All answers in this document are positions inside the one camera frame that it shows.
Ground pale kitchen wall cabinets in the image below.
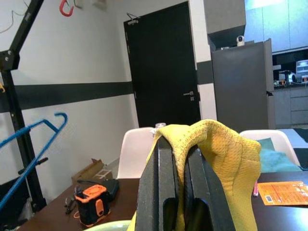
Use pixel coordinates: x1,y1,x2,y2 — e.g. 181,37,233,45
244,0,308,54

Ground white kitchen appliance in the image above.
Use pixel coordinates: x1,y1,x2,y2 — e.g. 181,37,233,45
295,60,308,83

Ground orange black tape measure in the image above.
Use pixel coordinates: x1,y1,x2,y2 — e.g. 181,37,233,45
73,184,112,228

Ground black door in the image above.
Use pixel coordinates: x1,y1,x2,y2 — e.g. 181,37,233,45
123,0,202,128

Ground open cardboard box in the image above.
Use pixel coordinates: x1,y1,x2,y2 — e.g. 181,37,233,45
71,158,113,185

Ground black metal hoist stand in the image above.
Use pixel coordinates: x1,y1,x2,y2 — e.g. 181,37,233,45
0,0,48,214

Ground silver door closer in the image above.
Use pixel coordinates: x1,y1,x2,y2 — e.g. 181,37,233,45
126,13,141,26

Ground dark brown wooden table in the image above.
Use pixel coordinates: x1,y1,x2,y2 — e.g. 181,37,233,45
17,169,308,231

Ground grey fridge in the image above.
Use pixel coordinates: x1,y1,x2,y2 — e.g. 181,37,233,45
210,38,277,132

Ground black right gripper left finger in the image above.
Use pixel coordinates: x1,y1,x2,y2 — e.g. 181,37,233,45
136,137,180,231

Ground orange printed packet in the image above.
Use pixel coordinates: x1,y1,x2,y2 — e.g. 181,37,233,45
256,180,308,207

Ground yellow shirt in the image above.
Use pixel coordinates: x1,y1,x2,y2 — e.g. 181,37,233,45
129,118,263,231

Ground red hook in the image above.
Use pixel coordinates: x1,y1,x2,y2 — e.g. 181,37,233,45
59,0,75,17

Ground black pliers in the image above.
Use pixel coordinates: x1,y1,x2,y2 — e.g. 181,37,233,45
63,194,77,215

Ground teal cloth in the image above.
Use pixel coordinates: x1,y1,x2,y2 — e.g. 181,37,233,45
256,138,303,173

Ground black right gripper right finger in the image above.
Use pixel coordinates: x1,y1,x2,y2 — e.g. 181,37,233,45
184,144,236,231

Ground blue plastic hanger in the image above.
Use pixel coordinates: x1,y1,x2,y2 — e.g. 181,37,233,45
0,111,69,208

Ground silver door handle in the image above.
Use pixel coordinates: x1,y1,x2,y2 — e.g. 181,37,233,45
182,90,195,102

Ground grey kitchen base cabinets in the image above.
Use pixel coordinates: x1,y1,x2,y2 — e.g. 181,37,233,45
273,85,308,126

